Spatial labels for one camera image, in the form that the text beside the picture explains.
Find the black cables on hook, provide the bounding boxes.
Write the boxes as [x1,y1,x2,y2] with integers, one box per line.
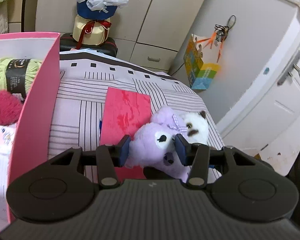
[214,15,237,43]

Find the dark suitcase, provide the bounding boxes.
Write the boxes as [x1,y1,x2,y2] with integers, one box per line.
[59,33,118,57]

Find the beige wardrobe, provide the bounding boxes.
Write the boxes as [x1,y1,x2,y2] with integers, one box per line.
[36,0,214,77]

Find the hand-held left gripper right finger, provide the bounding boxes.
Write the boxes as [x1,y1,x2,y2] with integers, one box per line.
[176,134,259,189]

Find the white plush toy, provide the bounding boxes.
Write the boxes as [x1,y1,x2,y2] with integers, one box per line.
[180,110,220,178]

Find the pink cardboard box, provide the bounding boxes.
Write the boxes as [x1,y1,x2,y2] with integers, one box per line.
[0,32,61,233]

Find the metal door handle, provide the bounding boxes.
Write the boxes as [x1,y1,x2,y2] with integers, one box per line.
[277,50,300,86]

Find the striped bed sheet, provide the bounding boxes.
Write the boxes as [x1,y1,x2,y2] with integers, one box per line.
[47,49,223,180]

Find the white door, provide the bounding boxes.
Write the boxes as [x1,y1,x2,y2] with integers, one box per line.
[216,12,300,153]

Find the colourful paper bag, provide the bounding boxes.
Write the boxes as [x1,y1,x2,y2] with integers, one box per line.
[183,34,221,90]

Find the white small packet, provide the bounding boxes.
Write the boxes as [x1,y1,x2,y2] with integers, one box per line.
[0,125,17,154]

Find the red envelope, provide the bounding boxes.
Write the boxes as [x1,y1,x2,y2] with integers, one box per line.
[99,87,152,180]

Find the red fluffy yarn ball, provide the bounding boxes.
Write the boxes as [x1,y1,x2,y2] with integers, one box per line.
[0,90,24,125]

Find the flower bouquet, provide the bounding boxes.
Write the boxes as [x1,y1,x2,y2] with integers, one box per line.
[71,0,129,46]

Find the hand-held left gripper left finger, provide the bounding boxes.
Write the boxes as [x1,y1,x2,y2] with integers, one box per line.
[47,135,130,189]

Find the purple plush toy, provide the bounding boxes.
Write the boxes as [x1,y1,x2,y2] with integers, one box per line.
[125,106,190,183]

